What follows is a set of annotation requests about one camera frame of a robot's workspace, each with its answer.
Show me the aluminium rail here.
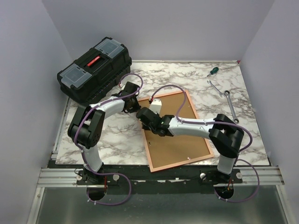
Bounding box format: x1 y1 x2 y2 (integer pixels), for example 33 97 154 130
37 166 285 188

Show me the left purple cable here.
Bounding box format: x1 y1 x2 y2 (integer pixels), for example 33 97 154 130
73 73 143 175

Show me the red wooden picture frame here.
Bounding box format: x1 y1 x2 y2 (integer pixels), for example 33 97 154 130
142 90 214 172

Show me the black plastic toolbox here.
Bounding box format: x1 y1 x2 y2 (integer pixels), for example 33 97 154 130
57 37 132 105

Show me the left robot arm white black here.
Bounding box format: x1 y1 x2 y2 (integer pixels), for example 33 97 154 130
68 82 141 184

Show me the small silver open wrench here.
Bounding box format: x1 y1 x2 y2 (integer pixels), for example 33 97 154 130
207 80 223 97

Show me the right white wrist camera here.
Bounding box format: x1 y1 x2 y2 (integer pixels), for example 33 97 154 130
149 98 162 114

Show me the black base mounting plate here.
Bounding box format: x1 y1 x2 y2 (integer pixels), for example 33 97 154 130
77 165 242 195

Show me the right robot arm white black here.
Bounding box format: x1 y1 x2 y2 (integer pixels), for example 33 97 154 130
136 107 244 183

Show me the silver ratchet wrench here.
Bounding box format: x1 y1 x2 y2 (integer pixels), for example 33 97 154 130
224 90 239 124

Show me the green handled screwdriver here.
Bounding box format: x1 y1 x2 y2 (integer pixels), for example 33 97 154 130
207 67 219 77

